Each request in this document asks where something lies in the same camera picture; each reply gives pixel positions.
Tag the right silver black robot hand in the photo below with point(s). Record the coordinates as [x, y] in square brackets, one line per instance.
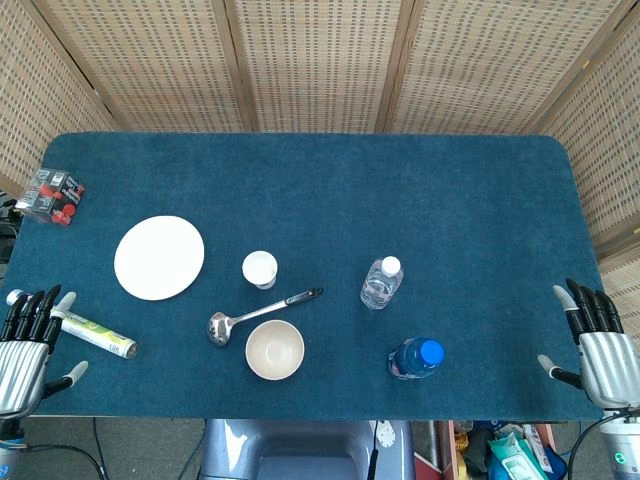
[610, 365]

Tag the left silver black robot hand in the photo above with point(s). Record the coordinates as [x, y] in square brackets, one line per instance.
[20, 360]

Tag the beige bowl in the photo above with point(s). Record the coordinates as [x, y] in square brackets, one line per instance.
[275, 350]

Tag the white floral paper cup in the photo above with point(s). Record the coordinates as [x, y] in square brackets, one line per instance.
[259, 267]

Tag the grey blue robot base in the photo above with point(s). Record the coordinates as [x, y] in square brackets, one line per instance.
[300, 452]

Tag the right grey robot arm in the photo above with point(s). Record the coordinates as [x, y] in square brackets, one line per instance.
[622, 445]

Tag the white round plate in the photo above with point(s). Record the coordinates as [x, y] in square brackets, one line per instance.
[159, 257]

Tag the white green tube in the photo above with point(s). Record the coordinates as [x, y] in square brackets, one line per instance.
[100, 332]

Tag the white tube box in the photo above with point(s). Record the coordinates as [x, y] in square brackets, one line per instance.
[535, 442]

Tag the blue pouch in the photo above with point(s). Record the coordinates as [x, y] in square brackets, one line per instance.
[556, 462]

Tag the black equipment beside table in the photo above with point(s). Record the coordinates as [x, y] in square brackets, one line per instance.
[5, 240]

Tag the teal wipes pack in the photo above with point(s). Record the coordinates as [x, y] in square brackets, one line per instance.
[507, 457]

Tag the black red printed box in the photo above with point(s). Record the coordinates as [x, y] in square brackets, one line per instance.
[50, 197]

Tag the red storage crate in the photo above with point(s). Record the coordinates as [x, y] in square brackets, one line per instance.
[445, 450]

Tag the blue drink bottle blue cap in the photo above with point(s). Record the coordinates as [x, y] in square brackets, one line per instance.
[415, 357]

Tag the clear water bottle white cap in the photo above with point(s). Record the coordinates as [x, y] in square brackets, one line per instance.
[380, 287]

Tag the blue felt table cloth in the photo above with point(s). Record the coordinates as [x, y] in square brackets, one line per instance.
[350, 200]

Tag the woven bamboo folding screen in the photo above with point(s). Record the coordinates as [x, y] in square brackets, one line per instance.
[320, 65]

